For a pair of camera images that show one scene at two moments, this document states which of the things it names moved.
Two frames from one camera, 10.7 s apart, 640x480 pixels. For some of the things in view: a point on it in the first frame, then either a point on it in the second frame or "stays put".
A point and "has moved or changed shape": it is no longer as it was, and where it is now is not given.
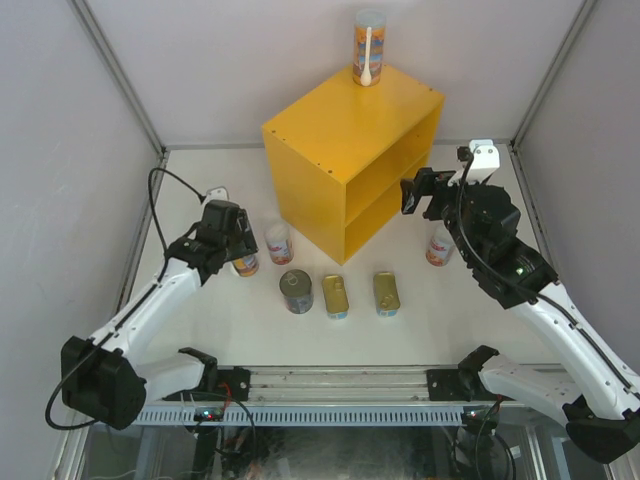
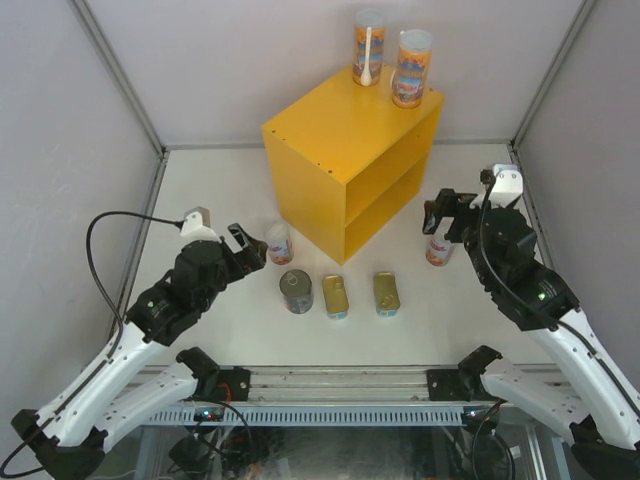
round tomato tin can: x=296 y=289 stays put
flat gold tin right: x=386 y=294 stays put
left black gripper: x=245 y=243 -> x=242 y=261
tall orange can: x=246 y=266 has moved or changed shape
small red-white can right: x=441 y=247 stays put
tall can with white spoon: x=369 y=46 stays put
